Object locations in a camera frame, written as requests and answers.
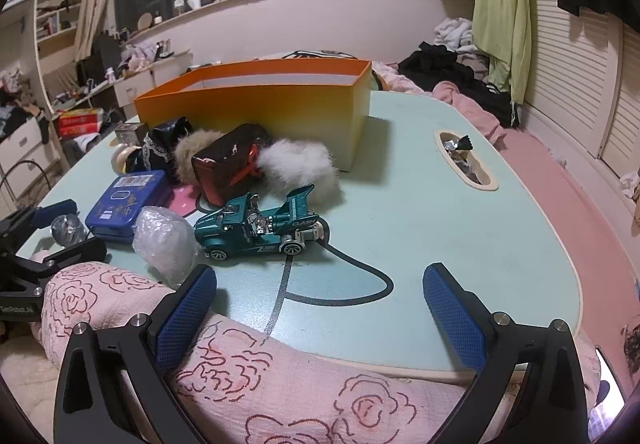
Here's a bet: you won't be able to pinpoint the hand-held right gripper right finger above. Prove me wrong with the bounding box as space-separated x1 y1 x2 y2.
422 262 590 444

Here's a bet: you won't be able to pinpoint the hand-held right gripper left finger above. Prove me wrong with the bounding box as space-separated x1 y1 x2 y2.
52 264 218 444

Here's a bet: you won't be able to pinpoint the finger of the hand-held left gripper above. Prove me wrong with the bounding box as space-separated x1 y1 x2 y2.
0 199 78 251
15 236 108 277

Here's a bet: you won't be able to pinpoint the small silver ball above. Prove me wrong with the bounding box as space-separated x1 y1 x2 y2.
51 214 90 247

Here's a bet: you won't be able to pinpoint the black patterned pouch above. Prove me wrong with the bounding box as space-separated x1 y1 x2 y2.
125 118 193 185

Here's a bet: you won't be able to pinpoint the brown fur pompom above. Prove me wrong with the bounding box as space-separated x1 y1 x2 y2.
174 129 226 185

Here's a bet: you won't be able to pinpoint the orange cardboard box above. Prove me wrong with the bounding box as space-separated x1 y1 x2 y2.
133 58 373 172

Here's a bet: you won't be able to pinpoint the mint printed desktop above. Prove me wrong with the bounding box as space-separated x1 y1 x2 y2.
32 88 583 385

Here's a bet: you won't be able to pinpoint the blue metal tin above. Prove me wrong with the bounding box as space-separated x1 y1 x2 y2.
85 170 168 241

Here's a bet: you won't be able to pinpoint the bubble wrap bundle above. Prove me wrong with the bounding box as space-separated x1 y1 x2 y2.
132 206 203 285

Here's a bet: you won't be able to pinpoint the tape roll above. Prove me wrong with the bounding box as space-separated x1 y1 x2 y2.
110 144 138 175

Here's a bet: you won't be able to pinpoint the red cardboard box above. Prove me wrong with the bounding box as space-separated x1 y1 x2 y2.
57 108 103 137

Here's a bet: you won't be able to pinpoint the small brown box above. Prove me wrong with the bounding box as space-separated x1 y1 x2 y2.
115 122 149 145

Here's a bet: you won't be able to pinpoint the teal toy car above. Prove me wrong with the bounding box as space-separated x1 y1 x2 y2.
194 184 331 261

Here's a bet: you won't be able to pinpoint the pink rose-print blanket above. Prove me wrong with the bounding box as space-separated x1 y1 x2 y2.
0 261 601 444

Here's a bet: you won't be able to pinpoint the white drawer cabinet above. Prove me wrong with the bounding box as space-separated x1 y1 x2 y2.
112 51 193 119

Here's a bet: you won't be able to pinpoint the pink bed sheet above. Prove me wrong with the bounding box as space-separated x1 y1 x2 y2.
372 64 640 335

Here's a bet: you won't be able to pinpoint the candy wrappers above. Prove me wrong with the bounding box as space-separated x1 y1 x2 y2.
442 135 488 185

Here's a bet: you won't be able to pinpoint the white fur pompom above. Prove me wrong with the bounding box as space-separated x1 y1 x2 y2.
256 139 343 202

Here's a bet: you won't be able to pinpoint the black clothes pile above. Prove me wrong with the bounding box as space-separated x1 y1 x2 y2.
397 42 521 127

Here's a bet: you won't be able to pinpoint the white louvred closet door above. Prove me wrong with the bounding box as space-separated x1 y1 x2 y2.
515 0 640 179

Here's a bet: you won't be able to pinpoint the white clothes pile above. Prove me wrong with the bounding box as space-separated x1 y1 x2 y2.
434 18 488 69

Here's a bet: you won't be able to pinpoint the green hanging garment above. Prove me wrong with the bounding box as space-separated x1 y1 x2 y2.
472 0 531 104

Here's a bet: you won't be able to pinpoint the white wall shelf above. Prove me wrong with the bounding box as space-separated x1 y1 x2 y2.
34 0 83 74

